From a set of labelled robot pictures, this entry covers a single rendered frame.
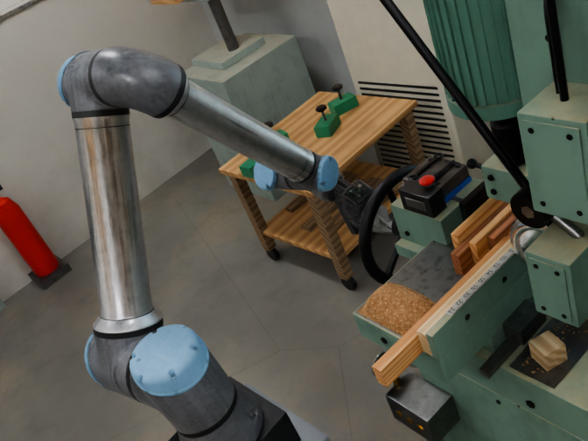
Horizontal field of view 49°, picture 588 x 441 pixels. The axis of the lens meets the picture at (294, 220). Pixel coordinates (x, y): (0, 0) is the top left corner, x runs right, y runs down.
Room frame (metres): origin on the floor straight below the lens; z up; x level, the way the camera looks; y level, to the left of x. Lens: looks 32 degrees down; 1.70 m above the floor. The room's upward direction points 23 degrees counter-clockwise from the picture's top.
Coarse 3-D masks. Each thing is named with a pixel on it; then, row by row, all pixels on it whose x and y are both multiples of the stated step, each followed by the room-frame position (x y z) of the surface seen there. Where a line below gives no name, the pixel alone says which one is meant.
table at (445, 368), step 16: (400, 240) 1.09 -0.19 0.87; (416, 256) 0.98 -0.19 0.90; (432, 256) 0.96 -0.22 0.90; (448, 256) 0.95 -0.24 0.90; (400, 272) 0.96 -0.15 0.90; (416, 272) 0.94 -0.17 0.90; (432, 272) 0.92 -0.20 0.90; (448, 272) 0.91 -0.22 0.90; (416, 288) 0.90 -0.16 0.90; (432, 288) 0.88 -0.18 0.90; (448, 288) 0.87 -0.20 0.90; (512, 288) 0.81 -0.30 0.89; (528, 288) 0.83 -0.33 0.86; (496, 304) 0.79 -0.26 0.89; (512, 304) 0.81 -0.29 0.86; (368, 320) 0.87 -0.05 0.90; (480, 320) 0.77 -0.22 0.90; (496, 320) 0.79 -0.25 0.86; (368, 336) 0.88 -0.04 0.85; (384, 336) 0.84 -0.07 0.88; (400, 336) 0.81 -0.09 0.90; (464, 336) 0.75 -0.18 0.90; (480, 336) 0.77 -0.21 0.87; (448, 352) 0.73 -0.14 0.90; (464, 352) 0.75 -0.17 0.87; (432, 368) 0.74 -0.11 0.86; (448, 368) 0.73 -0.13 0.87
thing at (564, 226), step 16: (384, 0) 0.88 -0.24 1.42; (400, 16) 0.87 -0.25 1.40; (416, 48) 0.85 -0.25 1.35; (432, 64) 0.83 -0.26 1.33; (448, 80) 0.82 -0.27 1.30; (464, 96) 0.80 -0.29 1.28; (464, 112) 0.80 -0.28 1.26; (480, 128) 0.78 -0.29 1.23; (496, 144) 0.76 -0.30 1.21; (512, 160) 0.75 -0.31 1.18; (512, 176) 0.74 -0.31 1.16; (528, 192) 0.71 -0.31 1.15; (512, 208) 0.73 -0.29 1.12; (528, 208) 0.70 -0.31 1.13; (528, 224) 0.71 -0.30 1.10; (544, 224) 0.69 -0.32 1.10; (560, 224) 0.68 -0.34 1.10
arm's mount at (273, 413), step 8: (240, 384) 1.13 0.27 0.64; (248, 392) 1.09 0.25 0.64; (256, 400) 1.06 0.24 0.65; (264, 400) 1.04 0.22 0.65; (264, 408) 1.02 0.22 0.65; (272, 408) 1.01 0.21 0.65; (264, 416) 1.00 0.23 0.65; (272, 416) 0.99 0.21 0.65; (280, 416) 0.98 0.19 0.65; (288, 416) 0.99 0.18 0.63; (264, 424) 0.98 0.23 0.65; (272, 424) 0.97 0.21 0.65; (280, 424) 0.97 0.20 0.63; (288, 424) 0.98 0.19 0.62; (176, 432) 1.08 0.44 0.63; (264, 432) 0.96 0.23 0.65; (272, 432) 0.96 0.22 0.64; (280, 432) 0.97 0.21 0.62; (288, 432) 0.98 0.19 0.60; (296, 432) 0.98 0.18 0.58; (168, 440) 1.06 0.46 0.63; (176, 440) 1.05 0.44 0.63; (256, 440) 0.95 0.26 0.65; (264, 440) 0.95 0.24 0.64; (272, 440) 0.96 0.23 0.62; (280, 440) 0.96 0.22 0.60; (288, 440) 0.97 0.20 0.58; (296, 440) 0.98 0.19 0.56
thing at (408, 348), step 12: (492, 252) 0.86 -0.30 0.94; (480, 264) 0.85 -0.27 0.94; (468, 276) 0.83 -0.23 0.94; (456, 288) 0.82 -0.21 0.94; (444, 300) 0.80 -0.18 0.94; (432, 312) 0.79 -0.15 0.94; (420, 324) 0.77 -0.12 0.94; (408, 336) 0.76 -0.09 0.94; (396, 348) 0.74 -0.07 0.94; (408, 348) 0.74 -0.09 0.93; (420, 348) 0.75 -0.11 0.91; (384, 360) 0.73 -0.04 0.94; (396, 360) 0.73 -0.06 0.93; (408, 360) 0.74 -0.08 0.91; (384, 372) 0.72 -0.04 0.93; (396, 372) 0.73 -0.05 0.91; (384, 384) 0.72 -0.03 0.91
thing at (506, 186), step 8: (488, 160) 0.94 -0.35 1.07; (496, 160) 0.93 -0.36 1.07; (488, 168) 0.92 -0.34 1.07; (496, 168) 0.91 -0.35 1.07; (504, 168) 0.90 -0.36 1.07; (520, 168) 0.88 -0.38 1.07; (488, 176) 0.92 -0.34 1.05; (496, 176) 0.91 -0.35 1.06; (504, 176) 0.89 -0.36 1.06; (488, 184) 0.93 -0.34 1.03; (496, 184) 0.91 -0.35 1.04; (504, 184) 0.90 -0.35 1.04; (512, 184) 0.88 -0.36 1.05; (488, 192) 0.93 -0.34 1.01; (496, 192) 0.91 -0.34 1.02; (504, 192) 0.90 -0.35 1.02; (512, 192) 0.88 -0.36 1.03; (504, 200) 0.90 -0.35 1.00
